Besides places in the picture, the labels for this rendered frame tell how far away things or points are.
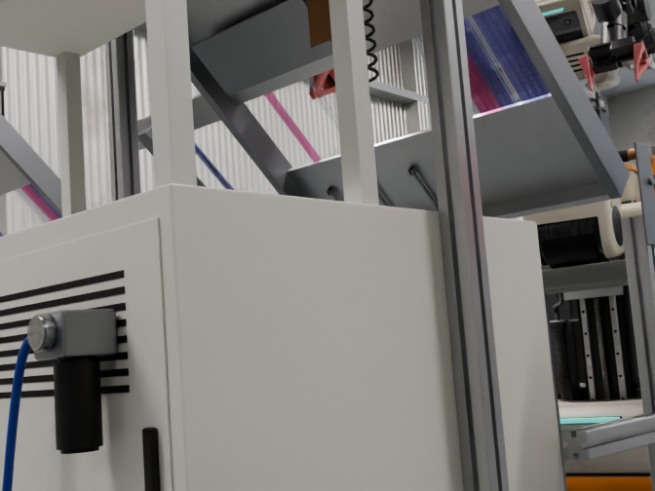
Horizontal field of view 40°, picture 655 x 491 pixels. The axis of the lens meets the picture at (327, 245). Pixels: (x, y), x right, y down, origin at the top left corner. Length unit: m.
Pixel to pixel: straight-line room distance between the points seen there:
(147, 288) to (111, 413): 0.14
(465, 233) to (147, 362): 0.44
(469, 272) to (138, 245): 0.42
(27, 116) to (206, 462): 3.87
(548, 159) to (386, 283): 0.65
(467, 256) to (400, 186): 0.70
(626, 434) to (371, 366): 0.54
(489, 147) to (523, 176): 0.08
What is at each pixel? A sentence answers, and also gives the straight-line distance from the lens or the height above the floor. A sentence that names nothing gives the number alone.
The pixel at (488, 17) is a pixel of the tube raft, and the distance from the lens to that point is 1.50.
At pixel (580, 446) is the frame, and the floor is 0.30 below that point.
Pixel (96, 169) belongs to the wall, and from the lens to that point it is 4.96.
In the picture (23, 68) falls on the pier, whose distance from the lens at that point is 4.70.
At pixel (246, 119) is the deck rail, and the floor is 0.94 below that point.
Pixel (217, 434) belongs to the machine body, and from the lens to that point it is 0.86.
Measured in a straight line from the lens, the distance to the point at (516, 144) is 1.63.
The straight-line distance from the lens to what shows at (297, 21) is 1.60.
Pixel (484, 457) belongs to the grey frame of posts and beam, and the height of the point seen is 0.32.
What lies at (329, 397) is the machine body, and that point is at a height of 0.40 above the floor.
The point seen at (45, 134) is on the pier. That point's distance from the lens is 4.67.
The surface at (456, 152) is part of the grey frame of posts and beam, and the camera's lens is 1.13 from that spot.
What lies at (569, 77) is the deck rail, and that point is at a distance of 1.51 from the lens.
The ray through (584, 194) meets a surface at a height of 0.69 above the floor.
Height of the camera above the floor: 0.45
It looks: 7 degrees up
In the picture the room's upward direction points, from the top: 4 degrees counter-clockwise
